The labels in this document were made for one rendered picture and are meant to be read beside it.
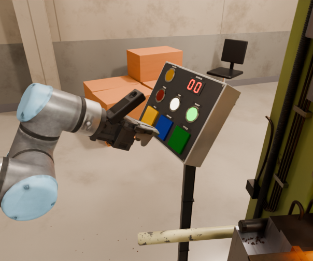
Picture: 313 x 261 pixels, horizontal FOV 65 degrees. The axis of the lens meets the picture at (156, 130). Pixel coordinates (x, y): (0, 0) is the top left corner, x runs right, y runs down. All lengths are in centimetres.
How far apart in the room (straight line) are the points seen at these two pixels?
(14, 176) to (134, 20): 341
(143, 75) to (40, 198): 271
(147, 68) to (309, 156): 257
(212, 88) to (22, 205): 59
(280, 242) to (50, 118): 56
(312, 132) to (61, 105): 60
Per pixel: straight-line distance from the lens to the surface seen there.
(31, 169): 51
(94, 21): 368
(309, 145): 74
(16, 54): 377
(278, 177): 84
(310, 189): 76
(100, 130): 63
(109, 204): 204
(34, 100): 56
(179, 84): 91
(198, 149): 80
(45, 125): 58
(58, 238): 192
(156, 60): 315
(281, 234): 63
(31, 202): 51
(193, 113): 81
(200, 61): 423
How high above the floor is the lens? 143
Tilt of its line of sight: 29 degrees down
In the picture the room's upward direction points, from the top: straight up
